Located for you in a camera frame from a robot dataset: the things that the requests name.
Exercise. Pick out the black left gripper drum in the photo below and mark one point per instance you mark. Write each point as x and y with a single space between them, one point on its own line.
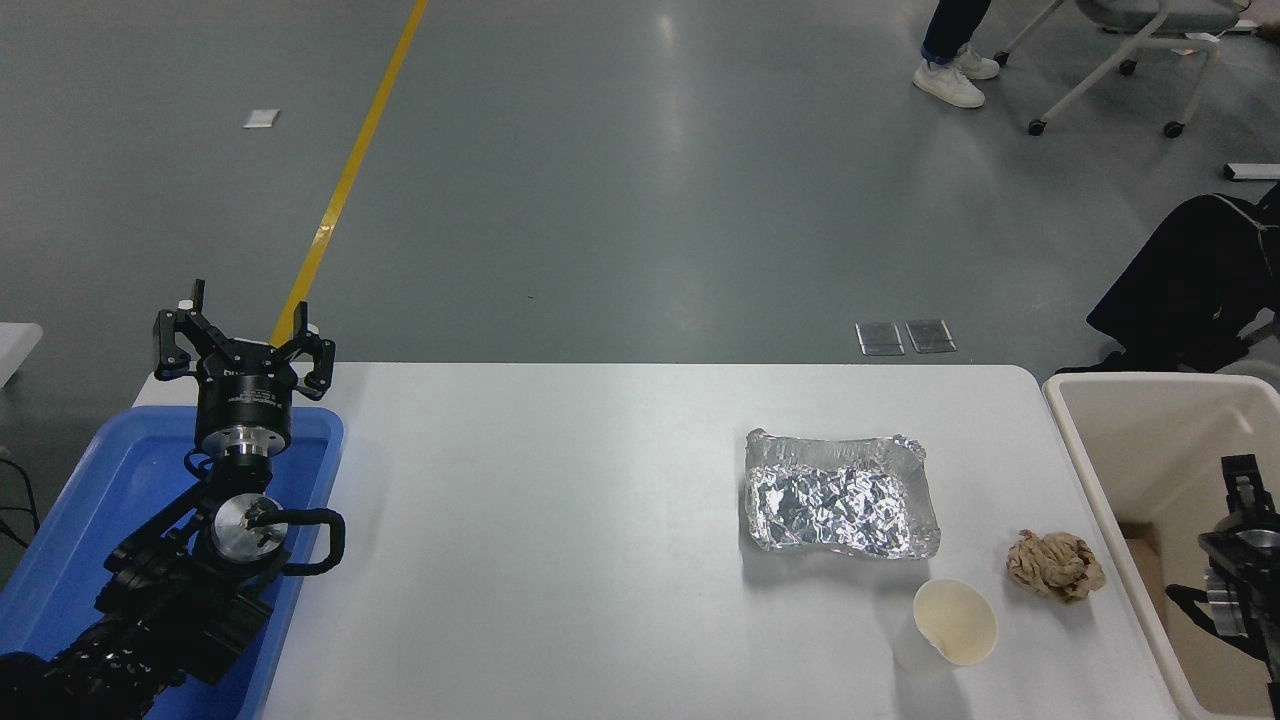
245 395

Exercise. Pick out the white paper cup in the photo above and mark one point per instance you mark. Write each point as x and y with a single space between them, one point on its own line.
955 625

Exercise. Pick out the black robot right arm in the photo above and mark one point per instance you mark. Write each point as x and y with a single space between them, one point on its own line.
1250 575

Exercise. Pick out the large pale bin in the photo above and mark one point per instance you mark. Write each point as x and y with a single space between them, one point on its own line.
1130 450

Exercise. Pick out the white side table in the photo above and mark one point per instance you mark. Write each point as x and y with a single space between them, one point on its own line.
15 350

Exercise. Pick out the blue plastic tray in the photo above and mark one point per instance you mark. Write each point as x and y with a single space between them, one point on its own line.
90 500

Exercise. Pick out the crumpled tan paper ball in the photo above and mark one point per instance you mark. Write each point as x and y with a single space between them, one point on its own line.
1055 567

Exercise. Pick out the person in black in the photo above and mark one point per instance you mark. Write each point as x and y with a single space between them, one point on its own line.
1190 280

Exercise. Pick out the white bar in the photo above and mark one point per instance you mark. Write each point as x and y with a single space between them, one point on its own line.
1255 172

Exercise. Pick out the metal floor plate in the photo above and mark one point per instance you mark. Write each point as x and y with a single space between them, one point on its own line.
931 336
880 338

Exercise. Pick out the crumpled foil tray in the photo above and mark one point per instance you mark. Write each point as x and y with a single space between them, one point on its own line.
840 500

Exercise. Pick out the white wheeled office chair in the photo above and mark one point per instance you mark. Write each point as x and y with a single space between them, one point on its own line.
1130 30

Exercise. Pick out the standing person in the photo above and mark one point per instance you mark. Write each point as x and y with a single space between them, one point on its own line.
945 80

